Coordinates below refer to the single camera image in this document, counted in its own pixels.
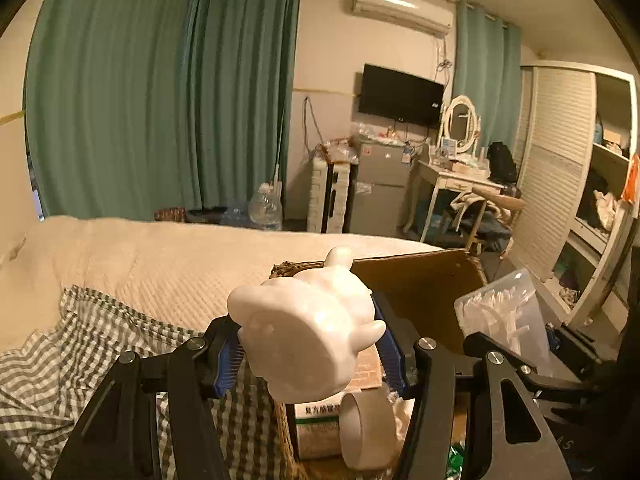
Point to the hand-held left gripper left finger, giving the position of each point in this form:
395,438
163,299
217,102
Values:
230,367

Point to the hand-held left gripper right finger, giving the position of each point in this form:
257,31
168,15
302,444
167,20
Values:
395,365

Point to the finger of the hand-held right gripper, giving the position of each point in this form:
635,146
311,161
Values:
575,347
550,384

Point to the white figurine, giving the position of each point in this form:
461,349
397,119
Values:
295,325

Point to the clear plastic box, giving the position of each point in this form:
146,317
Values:
505,310

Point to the brown cardboard box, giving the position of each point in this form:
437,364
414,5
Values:
425,285

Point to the beige small carton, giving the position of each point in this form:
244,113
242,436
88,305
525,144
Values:
367,367

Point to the white tape roll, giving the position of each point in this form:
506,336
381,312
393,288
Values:
370,430

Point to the green white medicine box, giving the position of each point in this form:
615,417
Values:
317,430

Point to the green plastic packet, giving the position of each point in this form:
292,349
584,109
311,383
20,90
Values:
457,460

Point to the grey checked blanket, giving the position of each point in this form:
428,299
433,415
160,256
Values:
75,370

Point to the clothes pile on chair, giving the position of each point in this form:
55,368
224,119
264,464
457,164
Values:
472,225

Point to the large clear water bottle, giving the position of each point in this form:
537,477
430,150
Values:
265,210

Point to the wooden chair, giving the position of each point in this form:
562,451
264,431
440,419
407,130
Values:
502,202

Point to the woven basket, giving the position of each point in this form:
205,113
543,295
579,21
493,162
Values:
170,214

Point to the grey fridge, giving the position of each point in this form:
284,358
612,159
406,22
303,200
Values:
380,190

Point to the orange cloth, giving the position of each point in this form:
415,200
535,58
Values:
635,180

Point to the white stacked boxes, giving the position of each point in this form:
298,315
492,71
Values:
341,195

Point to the white slatted wardrobe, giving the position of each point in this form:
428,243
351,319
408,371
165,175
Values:
555,160

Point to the white dressing table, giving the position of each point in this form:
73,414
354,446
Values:
450,180

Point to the black backpack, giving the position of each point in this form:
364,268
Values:
501,162

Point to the plastic wrapped clutter pile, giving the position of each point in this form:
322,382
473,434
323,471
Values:
340,150

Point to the white oval mirror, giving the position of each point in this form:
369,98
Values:
461,125

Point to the wide green curtain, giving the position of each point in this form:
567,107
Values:
150,85

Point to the narrow green curtain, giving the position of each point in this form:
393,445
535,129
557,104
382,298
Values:
482,60

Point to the white air conditioner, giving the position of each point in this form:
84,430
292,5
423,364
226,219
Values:
400,7

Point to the black wall television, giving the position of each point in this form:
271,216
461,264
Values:
400,95

